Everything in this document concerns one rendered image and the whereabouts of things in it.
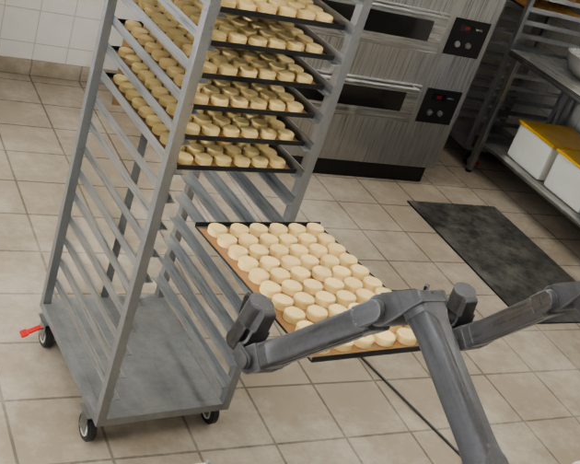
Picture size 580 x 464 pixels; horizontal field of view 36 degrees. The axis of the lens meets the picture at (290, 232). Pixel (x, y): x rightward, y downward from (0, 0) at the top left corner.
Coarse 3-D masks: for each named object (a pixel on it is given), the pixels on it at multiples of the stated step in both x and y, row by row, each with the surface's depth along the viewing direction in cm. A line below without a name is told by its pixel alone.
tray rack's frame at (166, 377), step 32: (96, 64) 280; (96, 96) 287; (64, 192) 303; (128, 192) 316; (192, 192) 327; (64, 224) 308; (64, 320) 318; (160, 320) 335; (64, 352) 304; (160, 352) 319; (192, 352) 325; (96, 384) 294; (128, 384) 299; (160, 384) 304; (192, 384) 309; (128, 416) 286; (160, 416) 293
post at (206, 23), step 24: (216, 0) 219; (192, 48) 225; (192, 72) 227; (192, 96) 231; (168, 144) 237; (168, 168) 240; (144, 240) 250; (144, 264) 254; (120, 336) 265; (120, 360) 270
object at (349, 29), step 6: (312, 0) 259; (318, 0) 257; (324, 6) 254; (324, 12) 254; (330, 12) 252; (336, 12) 250; (336, 18) 250; (342, 18) 247; (342, 24) 247; (348, 24) 245; (342, 30) 245; (348, 30) 245
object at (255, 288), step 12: (204, 228) 234; (228, 228) 238; (216, 240) 229; (240, 276) 215; (312, 276) 226; (252, 288) 212; (276, 312) 205; (288, 324) 201; (360, 348) 201; (372, 348) 202; (384, 348) 203
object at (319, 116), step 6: (288, 90) 270; (294, 90) 268; (294, 96) 268; (300, 96) 265; (300, 102) 265; (306, 102) 262; (306, 108) 262; (312, 108) 260; (318, 114) 257; (312, 120) 257; (318, 120) 257
